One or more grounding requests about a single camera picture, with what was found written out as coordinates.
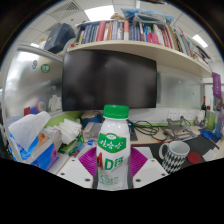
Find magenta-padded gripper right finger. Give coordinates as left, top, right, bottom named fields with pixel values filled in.
left=128, top=146, right=169, bottom=190

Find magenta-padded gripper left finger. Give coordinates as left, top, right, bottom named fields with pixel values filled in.
left=56, top=146, right=100, bottom=190

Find white drink bottle green cap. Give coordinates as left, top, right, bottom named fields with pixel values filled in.
left=95, top=104, right=132, bottom=192

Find translucent purple water bottle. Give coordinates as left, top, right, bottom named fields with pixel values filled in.
left=214, top=108, right=224, bottom=138

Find white printed paper sheet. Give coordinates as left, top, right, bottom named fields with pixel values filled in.
left=48, top=143, right=98, bottom=176

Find black white patterned mug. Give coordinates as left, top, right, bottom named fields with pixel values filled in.
left=158, top=140, right=191, bottom=175

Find blue tissue box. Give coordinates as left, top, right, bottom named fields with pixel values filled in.
left=8, top=110, right=61, bottom=171

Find white tissue pile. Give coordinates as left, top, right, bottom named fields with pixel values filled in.
left=54, top=118, right=83, bottom=144

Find clear plastic box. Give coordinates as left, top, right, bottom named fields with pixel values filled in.
left=82, top=122, right=103, bottom=143

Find blue box brown lid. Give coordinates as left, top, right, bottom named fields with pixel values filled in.
left=81, top=111, right=103, bottom=127

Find black desk mat red edge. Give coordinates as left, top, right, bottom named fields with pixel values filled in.
left=131, top=134, right=221, bottom=168

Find white paper slip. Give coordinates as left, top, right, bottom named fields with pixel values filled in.
left=202, top=147, right=219, bottom=162

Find dark wine bottle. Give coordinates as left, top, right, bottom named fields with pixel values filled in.
left=200, top=95, right=208, bottom=113

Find black computer monitor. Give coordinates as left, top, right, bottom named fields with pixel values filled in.
left=61, top=49, right=158, bottom=112

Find purple hanging pennant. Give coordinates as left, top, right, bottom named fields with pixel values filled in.
left=211, top=71, right=223, bottom=100

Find wooden shelf with books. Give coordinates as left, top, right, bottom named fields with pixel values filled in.
left=43, top=8, right=214, bottom=79

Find black tangled cables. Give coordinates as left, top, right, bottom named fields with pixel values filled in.
left=131, top=119, right=168, bottom=143

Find white wall socket row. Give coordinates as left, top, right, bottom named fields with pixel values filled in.
left=166, top=109, right=198, bottom=122

